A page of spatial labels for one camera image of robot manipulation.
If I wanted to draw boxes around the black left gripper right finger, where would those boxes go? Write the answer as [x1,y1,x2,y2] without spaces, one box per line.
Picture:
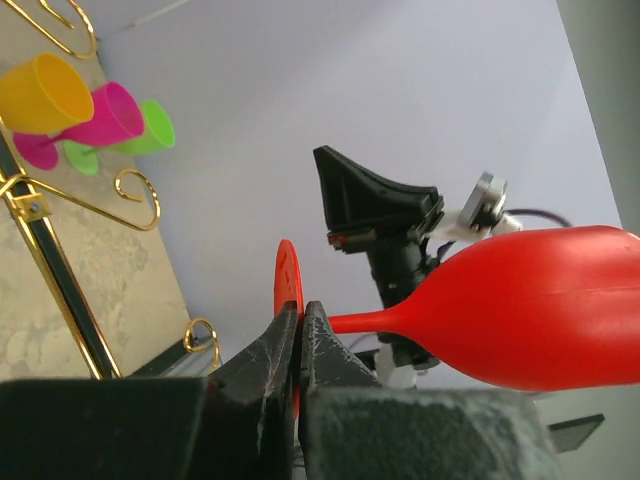
[299,301,563,479]

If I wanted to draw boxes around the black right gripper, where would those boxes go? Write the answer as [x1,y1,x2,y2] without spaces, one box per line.
[312,144,446,371]

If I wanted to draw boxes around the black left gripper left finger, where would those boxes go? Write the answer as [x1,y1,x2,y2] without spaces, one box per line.
[1,303,299,479]

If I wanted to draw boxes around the green plastic wine glass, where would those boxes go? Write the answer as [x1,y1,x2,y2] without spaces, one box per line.
[62,99,176,176]

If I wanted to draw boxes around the red plastic wine glass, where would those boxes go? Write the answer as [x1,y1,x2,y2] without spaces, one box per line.
[273,224,640,426]

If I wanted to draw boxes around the pink plastic wine glass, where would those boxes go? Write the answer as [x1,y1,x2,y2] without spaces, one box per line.
[13,82,145,176]

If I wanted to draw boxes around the orange plastic wine glass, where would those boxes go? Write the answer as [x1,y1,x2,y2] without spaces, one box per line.
[1,52,94,135]

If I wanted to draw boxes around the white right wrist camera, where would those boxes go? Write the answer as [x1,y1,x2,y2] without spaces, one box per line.
[417,172,523,242]

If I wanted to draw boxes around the gold wire glass rack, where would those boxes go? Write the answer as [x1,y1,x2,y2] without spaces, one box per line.
[1,1,221,379]

